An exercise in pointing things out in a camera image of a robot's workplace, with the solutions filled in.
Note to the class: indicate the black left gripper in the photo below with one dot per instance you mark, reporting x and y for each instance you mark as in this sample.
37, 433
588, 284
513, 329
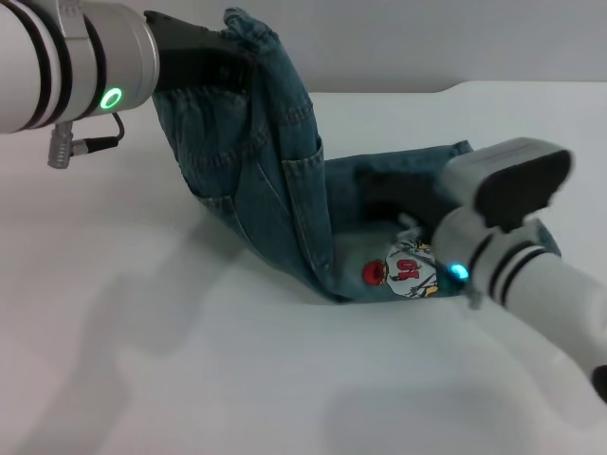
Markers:
199, 59

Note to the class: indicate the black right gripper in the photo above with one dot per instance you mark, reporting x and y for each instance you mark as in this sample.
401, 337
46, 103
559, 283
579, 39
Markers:
408, 192

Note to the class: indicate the blue denim shorts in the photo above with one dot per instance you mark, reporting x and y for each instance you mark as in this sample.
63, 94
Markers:
280, 156

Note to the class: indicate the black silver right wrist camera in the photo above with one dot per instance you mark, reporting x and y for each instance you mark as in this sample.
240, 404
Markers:
512, 180

